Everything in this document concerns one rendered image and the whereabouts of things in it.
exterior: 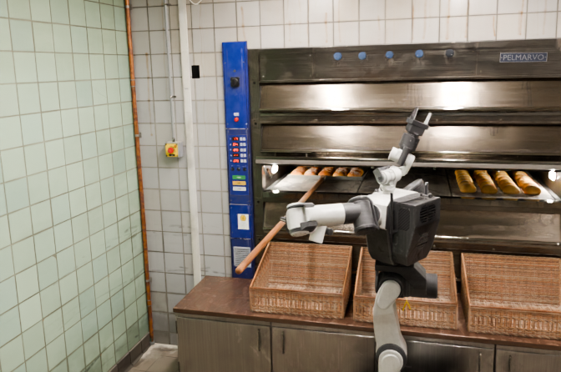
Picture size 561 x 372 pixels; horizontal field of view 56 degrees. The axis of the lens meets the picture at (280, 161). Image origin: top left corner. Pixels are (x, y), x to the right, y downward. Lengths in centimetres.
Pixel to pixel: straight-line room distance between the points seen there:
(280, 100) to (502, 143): 134
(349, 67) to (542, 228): 147
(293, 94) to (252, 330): 145
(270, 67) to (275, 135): 43
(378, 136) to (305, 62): 64
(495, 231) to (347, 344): 111
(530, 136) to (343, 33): 123
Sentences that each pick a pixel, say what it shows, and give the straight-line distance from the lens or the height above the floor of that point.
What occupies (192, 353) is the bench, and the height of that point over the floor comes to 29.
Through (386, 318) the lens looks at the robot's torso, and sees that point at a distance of 261.
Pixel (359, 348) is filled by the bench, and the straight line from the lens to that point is 314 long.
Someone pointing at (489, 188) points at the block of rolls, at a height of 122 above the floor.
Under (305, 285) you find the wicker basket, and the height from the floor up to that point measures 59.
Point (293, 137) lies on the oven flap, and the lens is 339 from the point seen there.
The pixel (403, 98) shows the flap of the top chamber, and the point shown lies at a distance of 327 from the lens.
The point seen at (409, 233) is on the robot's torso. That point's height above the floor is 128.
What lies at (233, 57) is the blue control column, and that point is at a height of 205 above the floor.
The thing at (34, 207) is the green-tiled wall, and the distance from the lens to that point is 300.
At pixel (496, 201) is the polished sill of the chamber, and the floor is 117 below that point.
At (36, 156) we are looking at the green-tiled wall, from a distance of 299.
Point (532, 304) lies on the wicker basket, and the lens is 351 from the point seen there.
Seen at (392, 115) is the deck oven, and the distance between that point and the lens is 328.
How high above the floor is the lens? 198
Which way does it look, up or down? 10 degrees down
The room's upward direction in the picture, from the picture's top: 1 degrees counter-clockwise
